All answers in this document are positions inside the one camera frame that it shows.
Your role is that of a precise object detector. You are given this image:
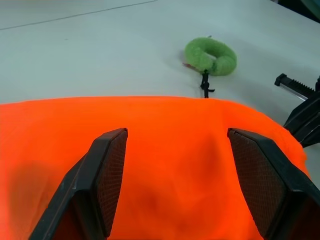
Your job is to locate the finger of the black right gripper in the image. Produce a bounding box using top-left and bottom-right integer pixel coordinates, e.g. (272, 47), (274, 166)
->
(283, 91), (320, 149)

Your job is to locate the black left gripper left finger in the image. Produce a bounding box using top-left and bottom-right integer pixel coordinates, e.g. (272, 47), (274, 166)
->
(28, 127), (129, 240)

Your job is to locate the green fuzzy ring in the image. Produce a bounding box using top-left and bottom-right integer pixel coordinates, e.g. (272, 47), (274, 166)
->
(183, 36), (238, 77)

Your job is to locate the orange fabric pouch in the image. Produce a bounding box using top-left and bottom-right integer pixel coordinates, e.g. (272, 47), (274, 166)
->
(0, 95), (311, 240)

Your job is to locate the small black clip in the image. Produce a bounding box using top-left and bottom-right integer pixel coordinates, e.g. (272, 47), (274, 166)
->
(199, 69), (216, 99)

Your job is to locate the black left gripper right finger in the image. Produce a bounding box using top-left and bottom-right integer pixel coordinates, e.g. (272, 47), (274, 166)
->
(226, 127), (320, 240)

